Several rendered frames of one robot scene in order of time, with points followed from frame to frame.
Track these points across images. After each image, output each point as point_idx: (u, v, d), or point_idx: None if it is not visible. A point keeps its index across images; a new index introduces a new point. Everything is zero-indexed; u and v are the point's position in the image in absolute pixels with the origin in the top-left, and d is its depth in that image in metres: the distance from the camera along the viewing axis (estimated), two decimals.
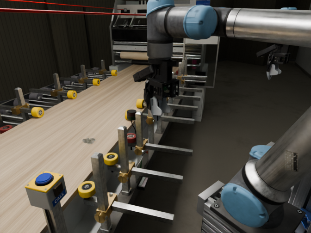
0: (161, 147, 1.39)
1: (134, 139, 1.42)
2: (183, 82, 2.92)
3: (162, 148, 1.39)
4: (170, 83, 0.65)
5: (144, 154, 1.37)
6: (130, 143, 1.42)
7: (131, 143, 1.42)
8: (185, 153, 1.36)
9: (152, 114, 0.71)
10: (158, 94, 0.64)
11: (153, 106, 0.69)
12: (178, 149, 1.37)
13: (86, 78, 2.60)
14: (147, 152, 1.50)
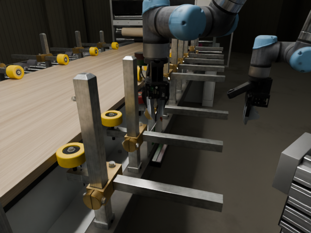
0: (183, 109, 0.99)
1: None
2: None
3: (184, 110, 0.99)
4: (159, 85, 0.63)
5: None
6: (139, 103, 1.01)
7: (140, 103, 1.01)
8: (217, 116, 0.95)
9: (148, 113, 0.72)
10: None
11: (149, 105, 0.70)
12: (208, 111, 0.97)
13: (82, 48, 2.19)
14: (161, 119, 1.09)
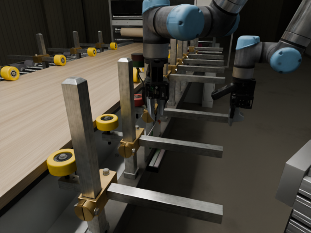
0: (181, 112, 0.95)
1: (142, 101, 0.98)
2: None
3: (183, 113, 0.96)
4: (159, 85, 0.63)
5: None
6: (136, 106, 0.98)
7: (137, 106, 0.98)
8: (217, 119, 0.92)
9: (148, 113, 0.72)
10: None
11: (149, 105, 0.70)
12: (207, 113, 0.93)
13: (80, 48, 2.16)
14: (159, 122, 1.06)
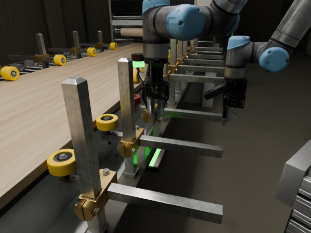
0: (176, 111, 0.96)
1: (137, 100, 0.99)
2: None
3: (177, 113, 0.96)
4: (159, 85, 0.63)
5: None
6: None
7: None
8: (211, 119, 0.93)
9: (148, 113, 0.72)
10: None
11: (149, 105, 0.70)
12: (201, 113, 0.94)
13: (80, 48, 2.16)
14: (159, 122, 1.06)
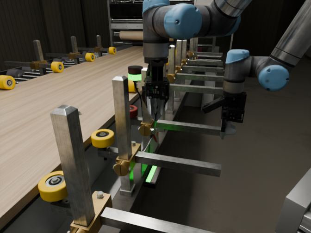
0: (173, 124, 0.94)
1: (134, 113, 0.97)
2: None
3: (175, 125, 0.94)
4: (159, 85, 0.63)
5: (153, 133, 0.91)
6: None
7: (130, 118, 0.96)
8: (209, 132, 0.91)
9: (149, 113, 0.72)
10: (146, 93, 0.65)
11: (149, 105, 0.70)
12: (199, 126, 0.92)
13: (78, 53, 2.14)
14: (156, 142, 1.03)
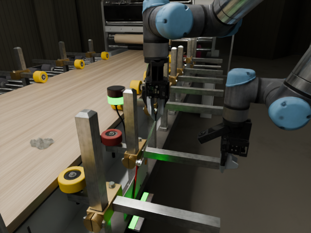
0: (164, 154, 0.79)
1: (118, 139, 0.82)
2: (193, 67, 2.30)
3: (165, 156, 0.79)
4: (159, 84, 0.63)
5: (139, 163, 0.75)
6: (110, 145, 0.81)
7: (112, 145, 0.81)
8: (207, 164, 0.76)
9: (149, 113, 0.72)
10: (146, 92, 0.65)
11: (149, 105, 0.70)
12: (195, 157, 0.77)
13: (67, 60, 1.99)
14: (133, 197, 0.77)
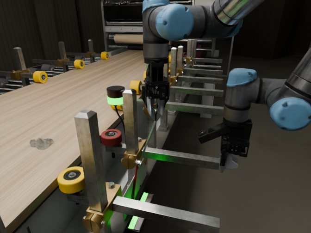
0: (164, 154, 0.79)
1: (117, 139, 0.82)
2: (192, 67, 2.30)
3: (165, 156, 0.79)
4: (159, 85, 0.63)
5: (139, 163, 0.75)
6: (110, 146, 0.81)
7: (112, 145, 0.81)
8: (206, 165, 0.76)
9: (149, 113, 0.72)
10: (146, 93, 0.65)
11: (149, 105, 0.70)
12: (194, 157, 0.77)
13: (67, 60, 1.99)
14: (133, 197, 0.77)
